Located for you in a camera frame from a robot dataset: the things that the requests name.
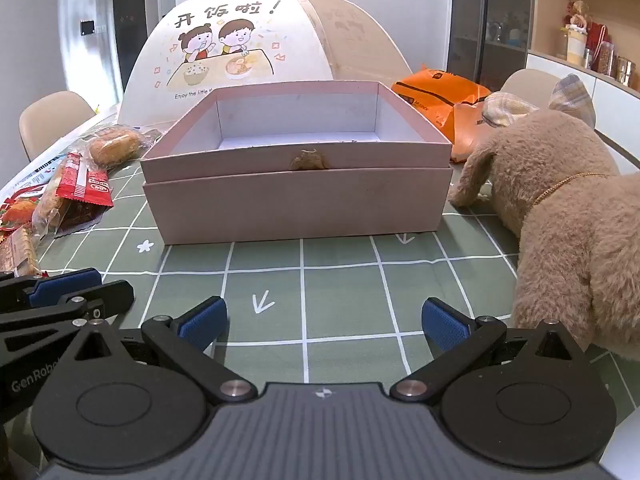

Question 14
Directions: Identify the wooden shelf unit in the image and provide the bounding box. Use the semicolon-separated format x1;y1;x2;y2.
525;0;640;171

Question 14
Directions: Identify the pink cardboard box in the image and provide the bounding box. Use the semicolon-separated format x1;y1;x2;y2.
140;80;453;246

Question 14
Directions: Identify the brown cracker packet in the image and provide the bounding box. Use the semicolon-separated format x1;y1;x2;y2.
0;225;42;278

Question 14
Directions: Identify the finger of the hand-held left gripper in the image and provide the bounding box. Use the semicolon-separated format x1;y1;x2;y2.
0;280;135;368
0;267;103;311

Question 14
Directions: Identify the gold chain necklace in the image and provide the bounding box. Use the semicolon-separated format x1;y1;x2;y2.
530;174;608;207

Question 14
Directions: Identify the green checked tablecloth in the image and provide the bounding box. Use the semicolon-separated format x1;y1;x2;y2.
0;112;640;411

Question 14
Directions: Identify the orange plastic bag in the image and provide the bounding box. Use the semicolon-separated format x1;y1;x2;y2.
391;64;493;163

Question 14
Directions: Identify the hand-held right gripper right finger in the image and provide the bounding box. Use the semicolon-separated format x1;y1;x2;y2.
390;297;577;404

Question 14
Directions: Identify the red gift bag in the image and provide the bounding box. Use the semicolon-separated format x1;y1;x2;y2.
586;24;609;73

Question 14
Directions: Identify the small bread packet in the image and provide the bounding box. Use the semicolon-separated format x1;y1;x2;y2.
86;126;163;167

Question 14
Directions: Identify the blue white snack packet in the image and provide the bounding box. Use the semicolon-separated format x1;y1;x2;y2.
0;152;68;198

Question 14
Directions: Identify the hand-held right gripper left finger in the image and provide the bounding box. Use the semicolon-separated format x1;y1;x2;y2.
72;296;259;405

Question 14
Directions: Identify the long bread packet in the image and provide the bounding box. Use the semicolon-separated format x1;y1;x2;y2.
31;192;68;236

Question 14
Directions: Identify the beige chair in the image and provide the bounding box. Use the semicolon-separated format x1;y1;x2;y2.
500;69;566;111
19;91;96;163

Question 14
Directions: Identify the printed dome food cover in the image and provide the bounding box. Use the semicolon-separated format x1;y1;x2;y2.
121;0;413;126

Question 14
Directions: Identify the dark door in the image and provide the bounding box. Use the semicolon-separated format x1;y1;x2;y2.
111;0;151;93

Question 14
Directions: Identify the glass door cabinet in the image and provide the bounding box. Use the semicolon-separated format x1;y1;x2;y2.
447;0;533;91

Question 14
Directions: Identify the red white snack packet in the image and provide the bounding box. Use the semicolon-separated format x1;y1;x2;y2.
54;151;115;238

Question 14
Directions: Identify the small doll figure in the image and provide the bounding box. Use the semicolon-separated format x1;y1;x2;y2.
567;0;594;28

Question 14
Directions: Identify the plaid cloth hat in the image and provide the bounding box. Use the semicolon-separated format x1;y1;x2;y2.
477;74;597;128

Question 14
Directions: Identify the brown plush dog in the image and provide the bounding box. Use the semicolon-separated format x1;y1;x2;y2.
447;110;640;376

